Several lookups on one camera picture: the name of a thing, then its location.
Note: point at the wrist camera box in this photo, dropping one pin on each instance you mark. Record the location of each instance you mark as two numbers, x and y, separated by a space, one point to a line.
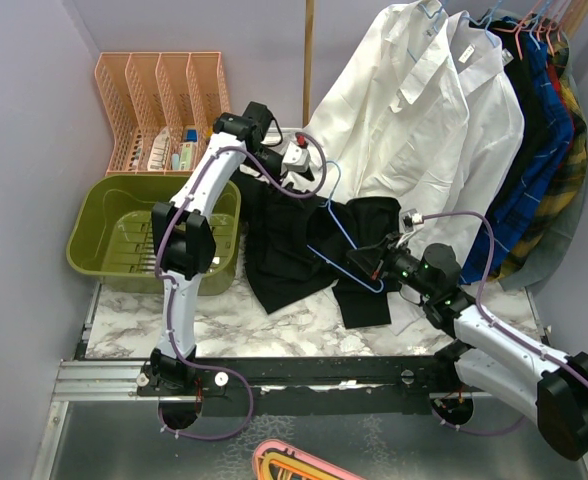
296 158
410 222

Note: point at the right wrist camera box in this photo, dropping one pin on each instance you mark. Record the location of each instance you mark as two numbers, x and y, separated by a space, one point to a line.
410 222

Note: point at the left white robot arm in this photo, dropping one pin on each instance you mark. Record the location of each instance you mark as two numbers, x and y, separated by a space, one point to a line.
183 240

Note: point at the yellow plaid shirt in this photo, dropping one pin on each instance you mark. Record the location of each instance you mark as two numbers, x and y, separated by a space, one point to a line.
546 241

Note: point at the wooden rack pole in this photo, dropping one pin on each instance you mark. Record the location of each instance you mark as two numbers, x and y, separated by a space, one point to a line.
308 60

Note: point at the black shirt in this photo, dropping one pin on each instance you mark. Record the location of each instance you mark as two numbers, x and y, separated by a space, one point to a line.
297 247
535 132

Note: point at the olive green plastic basin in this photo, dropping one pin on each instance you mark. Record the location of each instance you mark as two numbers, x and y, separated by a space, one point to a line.
112 238

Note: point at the black mounting rail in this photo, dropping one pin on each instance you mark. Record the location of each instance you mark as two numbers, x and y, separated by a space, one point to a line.
300 386

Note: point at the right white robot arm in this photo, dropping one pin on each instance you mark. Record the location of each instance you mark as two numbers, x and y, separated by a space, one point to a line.
548 386

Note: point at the white shirt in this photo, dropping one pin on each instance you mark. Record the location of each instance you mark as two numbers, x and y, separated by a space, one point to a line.
494 135
395 120

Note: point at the black hanging shirt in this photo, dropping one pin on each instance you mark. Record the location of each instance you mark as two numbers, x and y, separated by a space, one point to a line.
535 132

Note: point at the front white shirt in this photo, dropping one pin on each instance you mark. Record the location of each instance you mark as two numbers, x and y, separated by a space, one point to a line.
395 120

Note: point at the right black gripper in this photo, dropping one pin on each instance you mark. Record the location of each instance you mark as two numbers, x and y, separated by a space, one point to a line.
371 259

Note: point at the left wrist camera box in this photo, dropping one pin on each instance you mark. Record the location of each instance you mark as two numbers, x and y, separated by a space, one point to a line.
296 158

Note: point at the pink hanger stack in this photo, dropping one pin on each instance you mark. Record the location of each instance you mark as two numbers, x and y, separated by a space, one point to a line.
275 459

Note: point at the light blue hanger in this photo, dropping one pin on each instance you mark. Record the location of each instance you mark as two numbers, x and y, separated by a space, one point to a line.
327 205

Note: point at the blue plaid shirt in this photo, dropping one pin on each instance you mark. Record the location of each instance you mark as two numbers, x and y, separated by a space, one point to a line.
510 221

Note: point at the peach plastic file organizer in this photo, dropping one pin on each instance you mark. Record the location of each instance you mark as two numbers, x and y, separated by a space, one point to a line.
161 107

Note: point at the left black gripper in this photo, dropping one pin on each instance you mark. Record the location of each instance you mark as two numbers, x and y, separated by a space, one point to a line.
305 175

